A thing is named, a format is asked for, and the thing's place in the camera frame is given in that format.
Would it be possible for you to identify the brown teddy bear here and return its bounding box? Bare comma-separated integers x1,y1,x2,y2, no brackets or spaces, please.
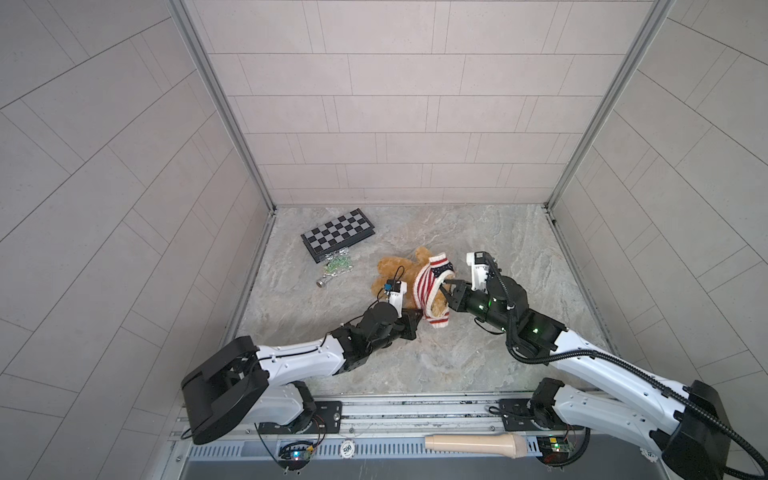
371,246,438,312

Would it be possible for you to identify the red white striped sweater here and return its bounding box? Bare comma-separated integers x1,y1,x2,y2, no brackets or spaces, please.
414,252,455,329

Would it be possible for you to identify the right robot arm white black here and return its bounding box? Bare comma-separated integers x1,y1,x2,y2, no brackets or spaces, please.
440,265,743,479

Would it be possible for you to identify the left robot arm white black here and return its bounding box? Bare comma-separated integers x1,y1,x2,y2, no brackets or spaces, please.
181,302,423,445

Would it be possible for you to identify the small green clear bag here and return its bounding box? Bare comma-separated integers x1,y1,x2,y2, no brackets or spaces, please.
316,248,353,288

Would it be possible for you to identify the folded black white chessboard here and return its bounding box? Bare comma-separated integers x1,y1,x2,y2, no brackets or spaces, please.
300,209,375,263

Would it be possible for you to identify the right green circuit board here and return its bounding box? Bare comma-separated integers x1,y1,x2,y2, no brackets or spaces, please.
536,436,573,465

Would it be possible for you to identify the green circuit board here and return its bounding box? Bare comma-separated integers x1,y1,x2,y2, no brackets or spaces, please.
536,436,573,465
278,440,316,471

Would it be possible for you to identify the left green circuit board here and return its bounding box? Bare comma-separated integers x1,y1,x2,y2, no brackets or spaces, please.
278,440,316,471

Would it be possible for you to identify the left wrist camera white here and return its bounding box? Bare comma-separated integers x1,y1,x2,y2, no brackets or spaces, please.
384,279,408,318

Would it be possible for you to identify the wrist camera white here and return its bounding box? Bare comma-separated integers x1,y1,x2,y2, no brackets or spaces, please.
466,251,493,292
384,279,408,318

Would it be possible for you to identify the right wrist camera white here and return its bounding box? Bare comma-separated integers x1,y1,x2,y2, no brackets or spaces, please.
466,251,493,292

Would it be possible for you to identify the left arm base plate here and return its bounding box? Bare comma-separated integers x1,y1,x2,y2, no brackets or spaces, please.
259,401,343,435

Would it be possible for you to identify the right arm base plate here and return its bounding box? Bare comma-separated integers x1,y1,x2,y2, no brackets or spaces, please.
487,399,584,435

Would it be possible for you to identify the aluminium front rail frame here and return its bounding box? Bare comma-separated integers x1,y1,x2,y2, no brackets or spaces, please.
147,392,670,479

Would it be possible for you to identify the beige cylindrical handle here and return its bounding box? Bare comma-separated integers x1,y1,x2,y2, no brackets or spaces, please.
424,433,528,459

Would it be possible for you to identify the black corrugated cable conduit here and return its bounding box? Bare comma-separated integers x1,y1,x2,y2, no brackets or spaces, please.
479,251,768,480

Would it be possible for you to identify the left aluminium corner post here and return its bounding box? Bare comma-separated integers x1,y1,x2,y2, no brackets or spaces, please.
168,0,276,216

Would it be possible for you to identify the aluminium corner post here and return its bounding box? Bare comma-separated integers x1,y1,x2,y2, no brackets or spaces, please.
544,0,675,216
168,0,276,216

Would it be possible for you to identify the right aluminium corner post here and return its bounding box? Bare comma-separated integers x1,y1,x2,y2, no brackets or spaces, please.
544,0,675,216

